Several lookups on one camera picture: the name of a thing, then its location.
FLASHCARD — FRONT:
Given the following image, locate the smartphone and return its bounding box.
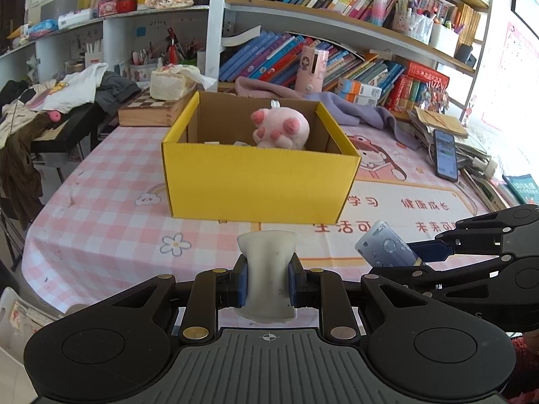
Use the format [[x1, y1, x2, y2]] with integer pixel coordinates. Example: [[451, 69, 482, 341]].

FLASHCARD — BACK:
[[433, 129, 459, 183]]

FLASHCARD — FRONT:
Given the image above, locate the white storage container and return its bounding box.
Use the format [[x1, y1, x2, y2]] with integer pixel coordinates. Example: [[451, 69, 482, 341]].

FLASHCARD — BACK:
[[429, 21, 459, 57]]

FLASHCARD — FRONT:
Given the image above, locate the alphabet wall poster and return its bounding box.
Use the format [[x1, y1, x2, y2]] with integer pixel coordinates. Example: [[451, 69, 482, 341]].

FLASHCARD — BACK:
[[463, 20, 539, 144]]

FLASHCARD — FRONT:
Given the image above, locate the black wall frame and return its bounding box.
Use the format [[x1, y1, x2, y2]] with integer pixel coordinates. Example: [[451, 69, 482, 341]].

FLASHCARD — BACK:
[[511, 0, 539, 38]]

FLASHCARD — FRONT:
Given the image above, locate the yellow cardboard box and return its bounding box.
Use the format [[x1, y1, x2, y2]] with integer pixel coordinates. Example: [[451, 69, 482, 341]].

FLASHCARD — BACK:
[[161, 90, 362, 224]]

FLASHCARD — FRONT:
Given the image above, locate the cream tissue box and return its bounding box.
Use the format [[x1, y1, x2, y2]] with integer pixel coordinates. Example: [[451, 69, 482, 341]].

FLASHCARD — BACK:
[[150, 64, 216, 101]]

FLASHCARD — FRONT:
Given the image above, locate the grey garment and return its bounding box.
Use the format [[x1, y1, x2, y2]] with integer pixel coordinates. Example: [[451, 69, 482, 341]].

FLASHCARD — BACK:
[[95, 71, 141, 114]]

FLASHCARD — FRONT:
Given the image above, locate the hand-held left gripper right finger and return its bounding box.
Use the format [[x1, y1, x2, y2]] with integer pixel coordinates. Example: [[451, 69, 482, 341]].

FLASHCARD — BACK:
[[288, 256, 430, 343]]

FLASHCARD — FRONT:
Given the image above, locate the white shelf unit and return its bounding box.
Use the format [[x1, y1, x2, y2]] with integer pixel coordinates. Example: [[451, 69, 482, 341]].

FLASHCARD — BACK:
[[0, 0, 493, 110]]

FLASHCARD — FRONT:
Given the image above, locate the cream foam block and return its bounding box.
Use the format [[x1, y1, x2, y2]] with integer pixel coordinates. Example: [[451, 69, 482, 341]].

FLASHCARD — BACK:
[[237, 231, 299, 324]]

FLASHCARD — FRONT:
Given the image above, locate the teal children's book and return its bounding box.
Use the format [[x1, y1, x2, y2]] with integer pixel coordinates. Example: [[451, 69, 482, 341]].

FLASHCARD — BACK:
[[503, 173, 539, 207]]

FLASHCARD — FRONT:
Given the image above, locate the pink plush pig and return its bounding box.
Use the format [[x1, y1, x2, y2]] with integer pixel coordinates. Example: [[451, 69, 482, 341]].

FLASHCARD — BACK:
[[250, 107, 311, 150]]

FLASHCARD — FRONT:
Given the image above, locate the cluster of pens and scissors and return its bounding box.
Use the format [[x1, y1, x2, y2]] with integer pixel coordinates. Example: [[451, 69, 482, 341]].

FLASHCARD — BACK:
[[128, 29, 207, 82]]

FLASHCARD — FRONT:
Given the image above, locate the row of slanted colourful books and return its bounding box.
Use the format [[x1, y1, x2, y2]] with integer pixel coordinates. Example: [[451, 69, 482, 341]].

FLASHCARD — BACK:
[[219, 31, 407, 102]]

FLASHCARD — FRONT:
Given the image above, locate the pink and purple cloth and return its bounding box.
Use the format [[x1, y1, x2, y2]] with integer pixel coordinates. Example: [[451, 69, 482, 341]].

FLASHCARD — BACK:
[[235, 76, 422, 150]]

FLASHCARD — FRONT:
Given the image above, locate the pink cylindrical holder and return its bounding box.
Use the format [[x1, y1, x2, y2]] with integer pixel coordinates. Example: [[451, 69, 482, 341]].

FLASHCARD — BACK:
[[295, 46, 329, 93]]

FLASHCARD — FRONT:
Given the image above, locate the black device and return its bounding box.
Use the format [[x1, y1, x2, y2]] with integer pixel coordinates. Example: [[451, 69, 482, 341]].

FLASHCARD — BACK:
[[455, 43, 477, 68]]

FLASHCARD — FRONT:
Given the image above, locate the wooden chess box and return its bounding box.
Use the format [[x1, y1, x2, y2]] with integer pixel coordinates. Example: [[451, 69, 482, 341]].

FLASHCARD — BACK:
[[118, 88, 196, 128]]

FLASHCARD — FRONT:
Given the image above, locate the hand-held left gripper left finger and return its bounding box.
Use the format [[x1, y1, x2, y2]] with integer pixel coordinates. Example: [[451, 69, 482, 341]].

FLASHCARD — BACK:
[[105, 256, 250, 343]]

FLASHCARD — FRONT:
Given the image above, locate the light blue patterned packet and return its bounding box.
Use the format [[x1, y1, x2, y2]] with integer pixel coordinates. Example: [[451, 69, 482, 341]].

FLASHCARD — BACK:
[[355, 220, 418, 268]]

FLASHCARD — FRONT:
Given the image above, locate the white power adapter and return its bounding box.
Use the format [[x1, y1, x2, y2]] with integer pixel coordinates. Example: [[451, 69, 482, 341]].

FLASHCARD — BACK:
[[472, 158, 500, 177]]

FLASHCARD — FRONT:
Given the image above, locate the pink gradient bottle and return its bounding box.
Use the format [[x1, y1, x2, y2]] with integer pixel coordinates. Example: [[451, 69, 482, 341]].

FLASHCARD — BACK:
[[370, 0, 388, 28]]

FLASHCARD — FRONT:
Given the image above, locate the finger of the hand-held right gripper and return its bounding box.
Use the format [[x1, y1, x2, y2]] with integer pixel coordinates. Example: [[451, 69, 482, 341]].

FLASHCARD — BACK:
[[410, 204, 539, 262], [371, 257, 539, 299]]

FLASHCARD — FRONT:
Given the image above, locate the brown garment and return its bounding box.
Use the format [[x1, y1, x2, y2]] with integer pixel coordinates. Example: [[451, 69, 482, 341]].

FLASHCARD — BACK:
[[0, 113, 57, 228]]

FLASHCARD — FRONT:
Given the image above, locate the pile of books and papers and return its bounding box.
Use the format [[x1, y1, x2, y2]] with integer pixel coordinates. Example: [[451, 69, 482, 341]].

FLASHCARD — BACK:
[[452, 135, 527, 215]]

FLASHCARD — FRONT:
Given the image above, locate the colourful standee cluster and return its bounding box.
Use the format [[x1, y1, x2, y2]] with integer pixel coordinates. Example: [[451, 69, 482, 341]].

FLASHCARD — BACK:
[[421, 82, 449, 114]]

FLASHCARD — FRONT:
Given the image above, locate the black bench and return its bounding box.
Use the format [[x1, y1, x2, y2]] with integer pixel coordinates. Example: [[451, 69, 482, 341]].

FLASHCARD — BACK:
[[30, 101, 121, 165]]

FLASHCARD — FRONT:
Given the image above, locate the red boxed book set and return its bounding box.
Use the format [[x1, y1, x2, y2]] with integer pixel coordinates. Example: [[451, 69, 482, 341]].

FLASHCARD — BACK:
[[385, 61, 450, 112]]

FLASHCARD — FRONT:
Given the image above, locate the pen cup with pens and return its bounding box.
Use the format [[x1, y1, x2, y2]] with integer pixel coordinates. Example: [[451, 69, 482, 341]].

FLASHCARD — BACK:
[[391, 0, 434, 45]]

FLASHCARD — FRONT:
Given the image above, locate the orange and blue carton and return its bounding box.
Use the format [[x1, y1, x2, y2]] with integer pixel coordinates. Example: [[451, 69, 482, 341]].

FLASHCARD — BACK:
[[339, 78, 382, 98], [337, 92, 377, 107]]

